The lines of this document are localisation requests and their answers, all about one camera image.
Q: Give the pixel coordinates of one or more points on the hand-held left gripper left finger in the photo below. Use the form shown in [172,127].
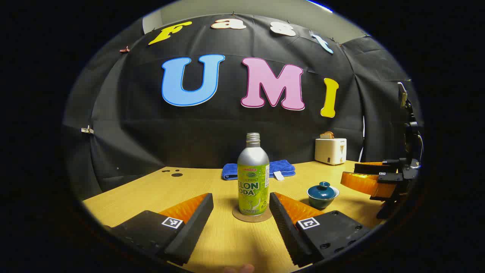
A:
[197,223]

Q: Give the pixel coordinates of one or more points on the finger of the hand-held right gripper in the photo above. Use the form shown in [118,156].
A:
[363,182]
[373,167]

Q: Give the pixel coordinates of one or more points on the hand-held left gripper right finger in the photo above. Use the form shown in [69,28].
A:
[284,227]

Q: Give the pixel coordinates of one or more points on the round cork coaster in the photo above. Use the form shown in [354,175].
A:
[261,218]

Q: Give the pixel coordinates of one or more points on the teal teacup lid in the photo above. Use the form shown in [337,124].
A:
[323,188]

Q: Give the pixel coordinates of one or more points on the teal teacup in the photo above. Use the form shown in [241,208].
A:
[321,199]

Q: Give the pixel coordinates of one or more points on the silver green water bottle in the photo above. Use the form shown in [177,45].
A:
[253,178]

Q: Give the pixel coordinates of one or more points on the white toaster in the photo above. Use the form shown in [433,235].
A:
[329,151]

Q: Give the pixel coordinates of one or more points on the bread slice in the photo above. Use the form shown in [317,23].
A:
[326,135]

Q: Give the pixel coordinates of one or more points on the blue folded towel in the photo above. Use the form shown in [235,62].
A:
[280,167]

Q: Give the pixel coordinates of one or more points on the white clip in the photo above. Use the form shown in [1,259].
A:
[87,130]

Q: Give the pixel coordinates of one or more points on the red clip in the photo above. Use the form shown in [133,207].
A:
[125,49]

